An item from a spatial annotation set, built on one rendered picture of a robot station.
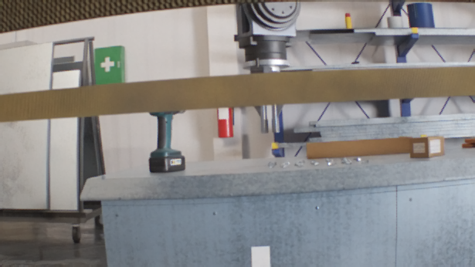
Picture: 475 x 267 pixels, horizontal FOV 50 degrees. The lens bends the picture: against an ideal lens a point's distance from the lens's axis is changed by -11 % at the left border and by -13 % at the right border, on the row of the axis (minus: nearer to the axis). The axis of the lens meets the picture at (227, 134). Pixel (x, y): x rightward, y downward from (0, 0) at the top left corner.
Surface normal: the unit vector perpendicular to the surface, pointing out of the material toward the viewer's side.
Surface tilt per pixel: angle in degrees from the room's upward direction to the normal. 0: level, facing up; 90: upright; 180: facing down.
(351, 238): 90
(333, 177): 67
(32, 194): 78
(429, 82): 90
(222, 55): 90
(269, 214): 90
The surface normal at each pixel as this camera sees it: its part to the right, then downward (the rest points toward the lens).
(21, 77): -0.07, -0.21
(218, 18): -0.13, 0.00
